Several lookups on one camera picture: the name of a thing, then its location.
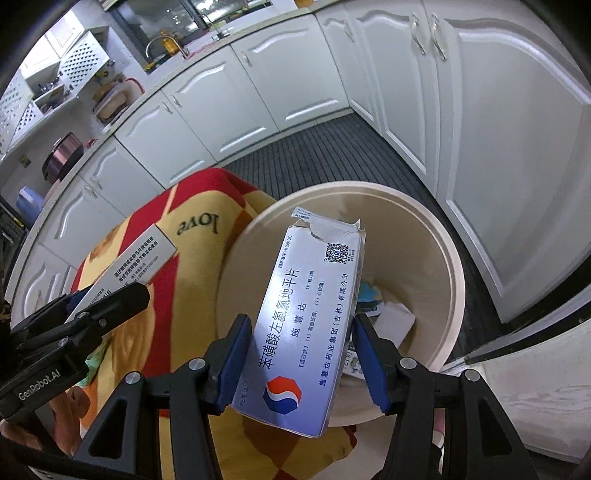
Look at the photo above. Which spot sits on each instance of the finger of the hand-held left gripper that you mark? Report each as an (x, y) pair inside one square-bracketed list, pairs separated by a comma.
[(46, 314), (120, 302)]

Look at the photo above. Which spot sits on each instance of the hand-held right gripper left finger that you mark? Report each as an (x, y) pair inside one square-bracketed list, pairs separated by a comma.
[(233, 364)]

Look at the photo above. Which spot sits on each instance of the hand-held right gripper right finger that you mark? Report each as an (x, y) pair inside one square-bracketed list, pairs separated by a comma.
[(371, 364)]

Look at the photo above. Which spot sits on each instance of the white barcode medicine box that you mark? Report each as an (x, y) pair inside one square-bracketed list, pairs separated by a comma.
[(143, 258)]

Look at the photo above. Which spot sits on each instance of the medicine box red blue logo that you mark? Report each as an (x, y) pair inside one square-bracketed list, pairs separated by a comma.
[(300, 346)]

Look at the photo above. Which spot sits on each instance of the beige plastic bin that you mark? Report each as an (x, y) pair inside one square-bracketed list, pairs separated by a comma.
[(415, 240)]

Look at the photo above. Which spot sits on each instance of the green towel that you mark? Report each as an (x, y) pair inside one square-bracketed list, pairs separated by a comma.
[(93, 359)]

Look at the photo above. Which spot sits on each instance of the rose printed blanket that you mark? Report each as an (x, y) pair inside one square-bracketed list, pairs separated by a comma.
[(194, 258)]

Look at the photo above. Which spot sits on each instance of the blue bag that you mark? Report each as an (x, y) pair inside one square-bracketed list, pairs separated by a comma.
[(28, 203)]

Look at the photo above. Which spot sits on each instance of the dark ribbed floor mat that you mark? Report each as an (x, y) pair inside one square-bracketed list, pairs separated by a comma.
[(323, 157)]

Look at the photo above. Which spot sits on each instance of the row of white cabinet doors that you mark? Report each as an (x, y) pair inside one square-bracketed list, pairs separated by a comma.
[(485, 138)]

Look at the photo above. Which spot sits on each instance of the tall chrome faucet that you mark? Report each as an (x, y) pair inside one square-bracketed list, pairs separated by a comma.
[(182, 50)]

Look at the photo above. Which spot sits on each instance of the yellow bottle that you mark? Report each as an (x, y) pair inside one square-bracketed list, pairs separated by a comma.
[(171, 46)]

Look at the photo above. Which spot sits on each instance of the dark window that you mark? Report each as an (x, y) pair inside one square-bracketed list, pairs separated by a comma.
[(161, 16)]

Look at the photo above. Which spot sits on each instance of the white perforated wall shelf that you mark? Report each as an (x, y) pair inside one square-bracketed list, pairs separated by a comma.
[(81, 55)]

